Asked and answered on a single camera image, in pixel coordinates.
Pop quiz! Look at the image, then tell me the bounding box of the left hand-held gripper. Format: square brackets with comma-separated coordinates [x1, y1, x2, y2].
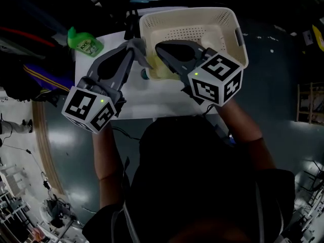
[61, 46, 135, 134]

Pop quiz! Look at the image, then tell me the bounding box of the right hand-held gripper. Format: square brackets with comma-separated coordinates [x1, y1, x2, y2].
[155, 39, 244, 108]

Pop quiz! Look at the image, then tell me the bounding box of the yellow cloth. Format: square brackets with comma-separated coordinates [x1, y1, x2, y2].
[148, 53, 178, 80]

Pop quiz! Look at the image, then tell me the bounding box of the grey cloth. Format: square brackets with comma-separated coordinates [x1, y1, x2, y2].
[125, 37, 154, 70]

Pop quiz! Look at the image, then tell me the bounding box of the cream perforated plastic basket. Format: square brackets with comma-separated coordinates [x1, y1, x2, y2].
[138, 7, 249, 81]

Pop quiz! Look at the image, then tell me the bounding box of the person's right forearm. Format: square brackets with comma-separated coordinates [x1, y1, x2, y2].
[217, 97, 276, 172]

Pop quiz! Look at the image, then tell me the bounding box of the person's left forearm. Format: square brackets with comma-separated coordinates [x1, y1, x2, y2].
[92, 123, 125, 210]

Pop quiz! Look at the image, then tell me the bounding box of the green detergent bottle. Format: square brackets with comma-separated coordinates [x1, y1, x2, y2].
[67, 26, 104, 58]

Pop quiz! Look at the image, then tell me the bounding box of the black faucet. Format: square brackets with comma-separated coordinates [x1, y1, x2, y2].
[123, 10, 139, 42]

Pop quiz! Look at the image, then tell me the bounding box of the white sink basin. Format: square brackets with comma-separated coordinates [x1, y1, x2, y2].
[74, 30, 218, 121]

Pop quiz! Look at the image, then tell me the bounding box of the black clothes pile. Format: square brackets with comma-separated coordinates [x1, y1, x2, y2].
[0, 0, 127, 103]

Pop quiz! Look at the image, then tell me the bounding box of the person's black shirt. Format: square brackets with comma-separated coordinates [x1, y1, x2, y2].
[82, 116, 296, 243]

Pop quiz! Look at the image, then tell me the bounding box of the white paper sign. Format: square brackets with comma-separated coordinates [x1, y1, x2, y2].
[302, 30, 314, 47]

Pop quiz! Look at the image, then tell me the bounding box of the wooden shelf rack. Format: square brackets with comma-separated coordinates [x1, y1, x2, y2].
[296, 82, 324, 125]

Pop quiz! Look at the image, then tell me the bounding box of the yellow sign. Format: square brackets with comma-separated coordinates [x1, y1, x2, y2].
[311, 24, 324, 52]

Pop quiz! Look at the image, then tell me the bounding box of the black folding chair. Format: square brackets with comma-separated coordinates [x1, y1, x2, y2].
[301, 159, 324, 192]

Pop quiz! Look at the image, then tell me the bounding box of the white workbench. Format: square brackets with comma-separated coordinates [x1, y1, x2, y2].
[291, 188, 324, 243]

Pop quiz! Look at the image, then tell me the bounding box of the grey harness strap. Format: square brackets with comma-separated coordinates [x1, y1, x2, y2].
[254, 183, 265, 243]
[111, 206, 140, 243]

